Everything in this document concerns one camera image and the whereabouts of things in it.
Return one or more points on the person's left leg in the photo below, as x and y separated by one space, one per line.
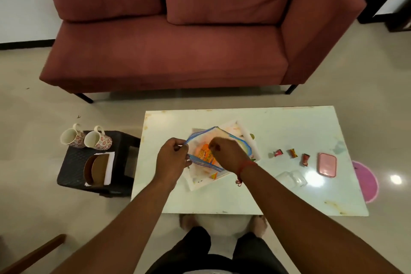
186 251

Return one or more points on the pink rectangular lid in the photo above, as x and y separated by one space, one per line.
327 165

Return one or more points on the clear zip bag blue seal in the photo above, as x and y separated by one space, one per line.
199 137

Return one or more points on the person's left forearm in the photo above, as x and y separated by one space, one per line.
128 229

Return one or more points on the brown wooden board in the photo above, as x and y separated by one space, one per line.
399 21

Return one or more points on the red fabric sofa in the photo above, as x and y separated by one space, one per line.
160 55

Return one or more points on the clear plastic container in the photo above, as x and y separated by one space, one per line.
293 179

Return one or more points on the pink plastic bin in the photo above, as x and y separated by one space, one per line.
366 180

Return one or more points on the yellow brown candy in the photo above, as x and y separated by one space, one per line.
292 153

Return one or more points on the white floral tray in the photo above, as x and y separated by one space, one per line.
200 180

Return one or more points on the person's left hand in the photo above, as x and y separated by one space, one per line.
170 161

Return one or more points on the black plastic stool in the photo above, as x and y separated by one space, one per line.
72 167

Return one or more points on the floral mug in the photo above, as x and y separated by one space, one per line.
98 140
72 137

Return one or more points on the person's leg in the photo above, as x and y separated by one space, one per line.
186 251
253 251

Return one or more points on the person's right leg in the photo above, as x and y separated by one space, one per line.
253 251

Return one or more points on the black sofa leg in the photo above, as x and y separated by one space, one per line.
84 98
291 89

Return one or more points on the wooden chair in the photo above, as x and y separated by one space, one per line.
29 256

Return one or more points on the stack of white napkins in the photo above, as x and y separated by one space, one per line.
110 167

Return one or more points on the orange snack packets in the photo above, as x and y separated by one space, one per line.
204 153

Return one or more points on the red candy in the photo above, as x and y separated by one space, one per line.
305 159
278 153

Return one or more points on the person's right forearm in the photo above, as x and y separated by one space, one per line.
305 225

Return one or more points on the person's right hand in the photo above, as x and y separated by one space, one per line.
229 153

